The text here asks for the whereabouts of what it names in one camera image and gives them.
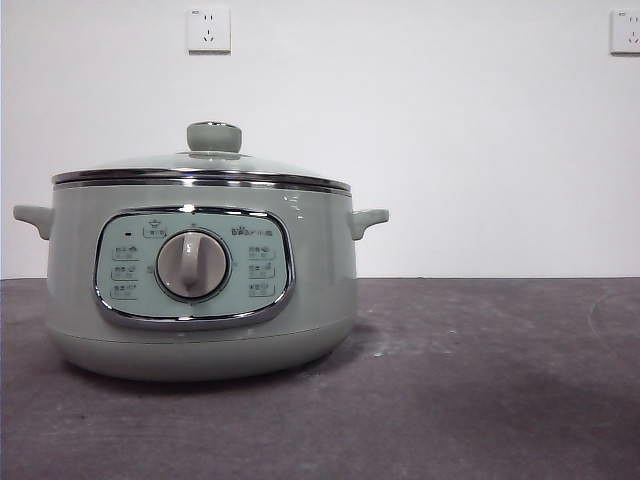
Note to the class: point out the sage green electric cooking pot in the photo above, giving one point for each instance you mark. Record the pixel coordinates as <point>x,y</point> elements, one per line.
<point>320,275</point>

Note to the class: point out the glass lid with green knob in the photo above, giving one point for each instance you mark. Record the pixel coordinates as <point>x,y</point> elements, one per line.
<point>225,167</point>

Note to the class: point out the white wall socket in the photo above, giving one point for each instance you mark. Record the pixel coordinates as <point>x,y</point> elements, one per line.
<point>627,32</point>
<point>210,30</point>

